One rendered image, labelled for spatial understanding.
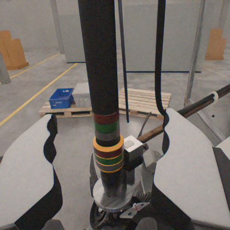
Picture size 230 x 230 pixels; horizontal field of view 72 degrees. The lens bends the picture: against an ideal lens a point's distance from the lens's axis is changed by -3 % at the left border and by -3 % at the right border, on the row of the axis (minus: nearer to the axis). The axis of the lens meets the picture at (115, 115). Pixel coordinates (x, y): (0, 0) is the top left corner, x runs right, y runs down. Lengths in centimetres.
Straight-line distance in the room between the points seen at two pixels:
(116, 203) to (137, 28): 551
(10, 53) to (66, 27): 269
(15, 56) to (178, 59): 663
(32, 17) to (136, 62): 1011
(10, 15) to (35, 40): 235
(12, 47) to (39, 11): 620
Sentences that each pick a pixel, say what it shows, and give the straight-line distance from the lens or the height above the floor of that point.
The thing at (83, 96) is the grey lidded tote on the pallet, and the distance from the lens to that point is 329.
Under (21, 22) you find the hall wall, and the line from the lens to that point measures 1491.
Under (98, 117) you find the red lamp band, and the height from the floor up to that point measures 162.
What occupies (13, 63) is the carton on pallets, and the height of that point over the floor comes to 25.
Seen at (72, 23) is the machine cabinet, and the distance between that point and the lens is 767.
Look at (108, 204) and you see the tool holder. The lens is 30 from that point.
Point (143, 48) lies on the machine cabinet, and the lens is 573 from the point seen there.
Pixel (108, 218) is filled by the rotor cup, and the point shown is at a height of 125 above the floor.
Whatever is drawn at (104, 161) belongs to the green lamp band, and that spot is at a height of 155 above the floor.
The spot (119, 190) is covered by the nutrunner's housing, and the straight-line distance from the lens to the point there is 30.
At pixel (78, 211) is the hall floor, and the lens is 200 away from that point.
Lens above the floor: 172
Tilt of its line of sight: 31 degrees down
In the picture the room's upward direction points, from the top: 3 degrees counter-clockwise
